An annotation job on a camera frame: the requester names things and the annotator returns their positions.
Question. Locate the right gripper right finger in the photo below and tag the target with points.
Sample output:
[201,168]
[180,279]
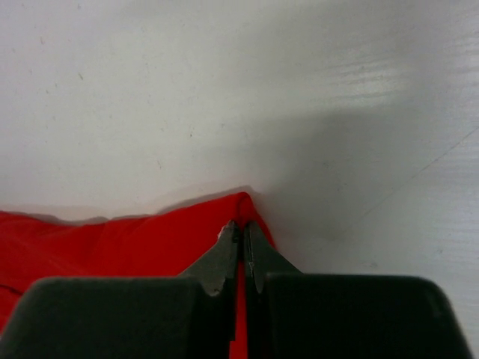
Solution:
[291,314]

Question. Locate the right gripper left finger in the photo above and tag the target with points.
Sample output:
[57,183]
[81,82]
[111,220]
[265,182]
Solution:
[191,315]

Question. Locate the red t shirt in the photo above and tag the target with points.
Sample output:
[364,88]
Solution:
[32,249]

